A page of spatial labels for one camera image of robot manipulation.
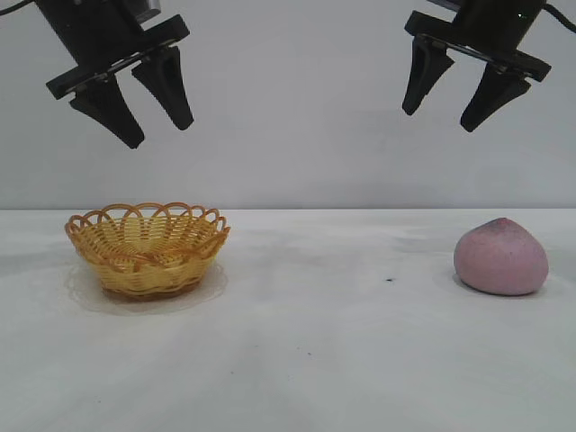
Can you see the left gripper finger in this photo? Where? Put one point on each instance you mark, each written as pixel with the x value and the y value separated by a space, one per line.
pixel 171 87
pixel 114 114

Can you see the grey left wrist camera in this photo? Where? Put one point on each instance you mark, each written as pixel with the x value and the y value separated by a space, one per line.
pixel 148 10

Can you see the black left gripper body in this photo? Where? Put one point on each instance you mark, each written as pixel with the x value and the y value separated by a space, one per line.
pixel 99 36

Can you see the pink toy peach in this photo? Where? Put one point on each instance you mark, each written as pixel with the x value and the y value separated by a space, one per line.
pixel 499 261

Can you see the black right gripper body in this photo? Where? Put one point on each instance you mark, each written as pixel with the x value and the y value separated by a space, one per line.
pixel 495 27

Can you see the yellow woven wicker basket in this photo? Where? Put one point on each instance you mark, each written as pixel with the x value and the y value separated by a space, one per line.
pixel 148 274

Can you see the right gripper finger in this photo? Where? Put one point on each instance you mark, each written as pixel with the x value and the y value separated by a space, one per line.
pixel 423 72
pixel 492 94

